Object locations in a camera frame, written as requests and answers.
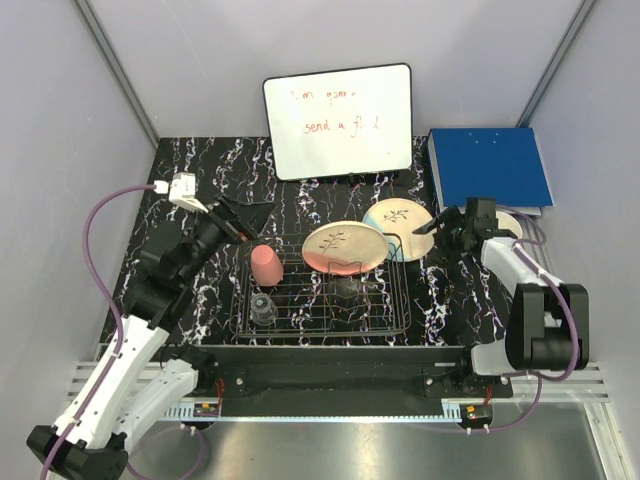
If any blue binder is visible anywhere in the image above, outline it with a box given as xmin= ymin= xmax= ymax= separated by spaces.
xmin=427 ymin=127 xmax=553 ymax=215

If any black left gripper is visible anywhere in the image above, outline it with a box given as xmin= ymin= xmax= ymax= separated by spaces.
xmin=179 ymin=192 xmax=277 ymax=284

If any pink and cream plate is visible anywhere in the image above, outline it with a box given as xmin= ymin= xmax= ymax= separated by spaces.
xmin=301 ymin=221 xmax=389 ymax=276

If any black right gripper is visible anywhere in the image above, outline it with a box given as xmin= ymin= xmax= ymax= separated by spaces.
xmin=412 ymin=205 xmax=472 ymax=270

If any small whiteboard with red writing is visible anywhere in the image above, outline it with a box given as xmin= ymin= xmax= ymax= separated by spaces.
xmin=262 ymin=63 xmax=413 ymax=181

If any clear drinking glass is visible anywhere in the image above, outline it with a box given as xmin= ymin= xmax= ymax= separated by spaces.
xmin=249 ymin=292 xmax=278 ymax=327

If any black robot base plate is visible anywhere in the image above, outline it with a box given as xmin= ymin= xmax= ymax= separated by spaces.
xmin=204 ymin=345 xmax=513 ymax=421

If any pink plastic cup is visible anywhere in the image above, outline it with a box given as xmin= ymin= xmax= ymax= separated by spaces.
xmin=250 ymin=245 xmax=284 ymax=287

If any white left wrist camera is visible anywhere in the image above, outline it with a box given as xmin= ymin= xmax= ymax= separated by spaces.
xmin=152 ymin=172 xmax=208 ymax=213

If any blue and cream plate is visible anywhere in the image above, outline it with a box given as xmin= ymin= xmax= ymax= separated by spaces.
xmin=362 ymin=198 xmax=434 ymax=262

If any metal wire dish rack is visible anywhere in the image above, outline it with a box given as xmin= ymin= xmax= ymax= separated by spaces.
xmin=230 ymin=234 xmax=411 ymax=340

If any white cable duct strip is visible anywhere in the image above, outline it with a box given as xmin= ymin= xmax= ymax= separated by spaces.
xmin=161 ymin=402 xmax=220 ymax=422

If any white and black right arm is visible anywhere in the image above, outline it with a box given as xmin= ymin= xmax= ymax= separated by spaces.
xmin=412 ymin=197 xmax=589 ymax=397

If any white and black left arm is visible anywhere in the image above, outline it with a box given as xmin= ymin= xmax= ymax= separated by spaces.
xmin=27 ymin=196 xmax=274 ymax=479

